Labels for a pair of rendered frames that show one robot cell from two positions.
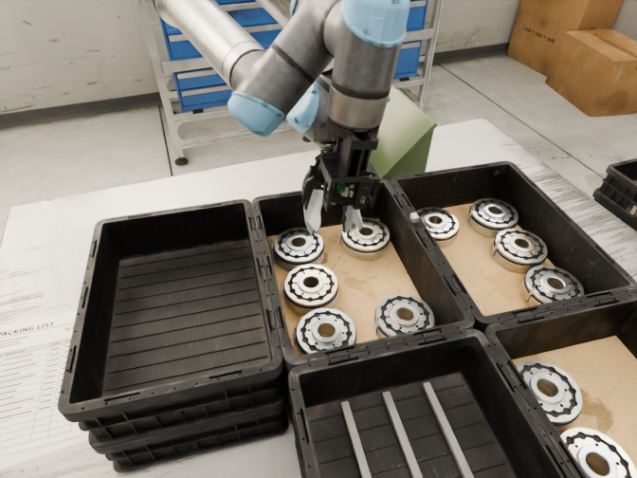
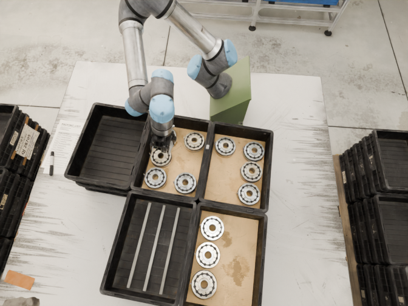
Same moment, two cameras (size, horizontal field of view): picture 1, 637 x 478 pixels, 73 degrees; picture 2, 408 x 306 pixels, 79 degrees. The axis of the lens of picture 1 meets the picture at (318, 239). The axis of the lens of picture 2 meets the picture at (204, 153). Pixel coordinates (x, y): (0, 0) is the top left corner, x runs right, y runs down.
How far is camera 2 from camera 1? 0.64 m
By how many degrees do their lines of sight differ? 26
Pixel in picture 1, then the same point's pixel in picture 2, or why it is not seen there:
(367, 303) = (178, 170)
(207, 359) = (116, 169)
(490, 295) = (226, 186)
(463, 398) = (187, 217)
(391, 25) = (161, 119)
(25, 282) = (74, 103)
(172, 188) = not seen: hidden behind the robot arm
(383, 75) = (163, 127)
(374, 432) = (154, 215)
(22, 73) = not seen: outside the picture
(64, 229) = (93, 81)
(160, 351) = (104, 159)
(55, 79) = not seen: outside the picture
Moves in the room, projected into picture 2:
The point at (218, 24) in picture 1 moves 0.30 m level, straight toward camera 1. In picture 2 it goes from (131, 64) to (102, 136)
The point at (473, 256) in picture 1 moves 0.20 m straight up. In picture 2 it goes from (232, 166) to (238, 150)
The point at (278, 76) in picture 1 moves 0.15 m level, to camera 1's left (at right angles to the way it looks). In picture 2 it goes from (138, 104) to (101, 90)
